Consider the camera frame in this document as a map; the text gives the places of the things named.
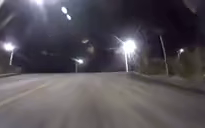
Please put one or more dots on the street lamp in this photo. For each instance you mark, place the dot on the street lamp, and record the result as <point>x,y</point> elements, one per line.
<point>76,67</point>
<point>11,56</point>
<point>126,63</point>
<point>180,51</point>

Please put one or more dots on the grey asphalt road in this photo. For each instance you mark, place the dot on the grey asphalt road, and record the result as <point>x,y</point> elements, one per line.
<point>103,103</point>

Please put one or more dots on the pole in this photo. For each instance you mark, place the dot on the pole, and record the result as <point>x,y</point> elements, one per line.
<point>165,60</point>

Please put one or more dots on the raised kerb strip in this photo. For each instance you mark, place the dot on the raised kerb strip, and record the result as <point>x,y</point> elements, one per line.
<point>176,82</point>
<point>3,75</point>

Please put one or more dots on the bushes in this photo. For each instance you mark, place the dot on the bushes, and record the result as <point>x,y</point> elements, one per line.
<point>193,63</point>

